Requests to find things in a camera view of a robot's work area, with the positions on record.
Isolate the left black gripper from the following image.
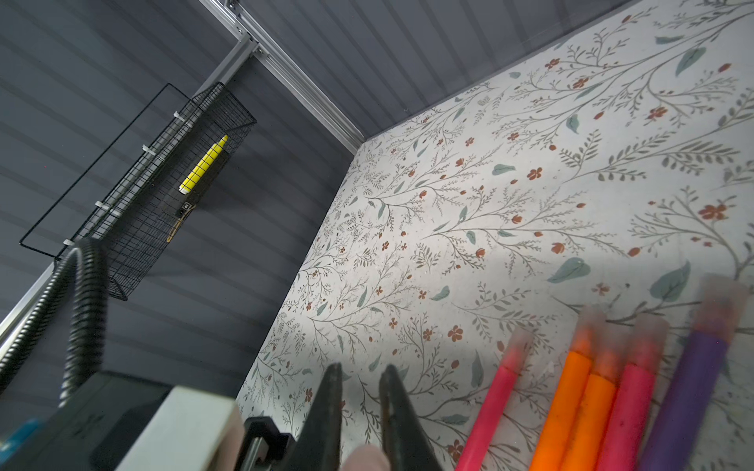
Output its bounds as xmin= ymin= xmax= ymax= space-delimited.
xmin=235 ymin=417 xmax=295 ymax=471

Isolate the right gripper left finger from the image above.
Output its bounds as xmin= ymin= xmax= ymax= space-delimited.
xmin=282 ymin=363 xmax=343 ymax=471

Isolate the yellow marker in basket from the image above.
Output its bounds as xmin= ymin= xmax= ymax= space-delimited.
xmin=179 ymin=135 xmax=229 ymax=195

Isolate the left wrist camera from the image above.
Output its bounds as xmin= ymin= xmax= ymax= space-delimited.
xmin=1 ymin=372 xmax=245 ymax=470

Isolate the pink marker pen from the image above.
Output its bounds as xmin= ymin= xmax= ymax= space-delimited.
xmin=596 ymin=314 xmax=669 ymax=471
xmin=456 ymin=327 xmax=533 ymax=471

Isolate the translucent pink pen cap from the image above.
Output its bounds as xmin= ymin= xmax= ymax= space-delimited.
xmin=340 ymin=445 xmax=391 ymax=471

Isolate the black wire basket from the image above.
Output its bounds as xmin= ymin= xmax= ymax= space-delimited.
xmin=50 ymin=82 xmax=257 ymax=300

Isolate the orange marker pen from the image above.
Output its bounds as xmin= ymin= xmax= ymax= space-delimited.
xmin=529 ymin=306 xmax=606 ymax=471
xmin=561 ymin=324 xmax=628 ymax=471

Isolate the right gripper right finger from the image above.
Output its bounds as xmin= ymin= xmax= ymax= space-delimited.
xmin=379 ymin=365 xmax=442 ymax=471

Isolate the purple marker pen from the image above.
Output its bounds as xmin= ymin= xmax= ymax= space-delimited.
xmin=637 ymin=274 xmax=750 ymax=470

